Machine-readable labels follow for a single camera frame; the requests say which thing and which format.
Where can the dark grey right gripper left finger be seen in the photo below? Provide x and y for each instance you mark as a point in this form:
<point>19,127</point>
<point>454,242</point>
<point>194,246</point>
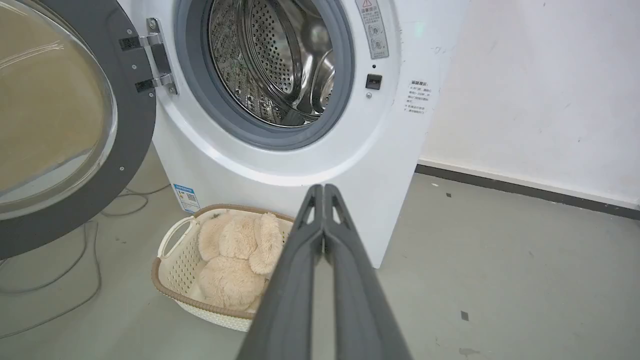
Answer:
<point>287,290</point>

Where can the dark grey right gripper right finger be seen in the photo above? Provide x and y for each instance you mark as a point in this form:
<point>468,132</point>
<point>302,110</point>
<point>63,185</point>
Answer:
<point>357,295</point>

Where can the white front-load washing machine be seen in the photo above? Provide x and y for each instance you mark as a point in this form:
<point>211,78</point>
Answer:
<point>300,150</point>

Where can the chrome door hinge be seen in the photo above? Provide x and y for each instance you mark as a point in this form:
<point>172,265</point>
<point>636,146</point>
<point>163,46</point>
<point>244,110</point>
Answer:
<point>157,55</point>

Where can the grey round washing machine door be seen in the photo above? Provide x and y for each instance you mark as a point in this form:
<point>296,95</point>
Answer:
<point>65,125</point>

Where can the beige plush toy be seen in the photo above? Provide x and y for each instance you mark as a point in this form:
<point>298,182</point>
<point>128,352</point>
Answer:
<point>235,265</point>

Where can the white plastic laundry basket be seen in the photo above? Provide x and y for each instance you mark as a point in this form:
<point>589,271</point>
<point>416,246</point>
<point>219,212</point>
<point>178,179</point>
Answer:
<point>175,270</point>

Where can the blue energy label sticker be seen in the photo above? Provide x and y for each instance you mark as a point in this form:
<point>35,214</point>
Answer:
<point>186,198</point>

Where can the grey warning label sticker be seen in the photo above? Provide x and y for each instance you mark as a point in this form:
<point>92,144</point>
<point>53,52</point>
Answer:
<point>372,27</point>

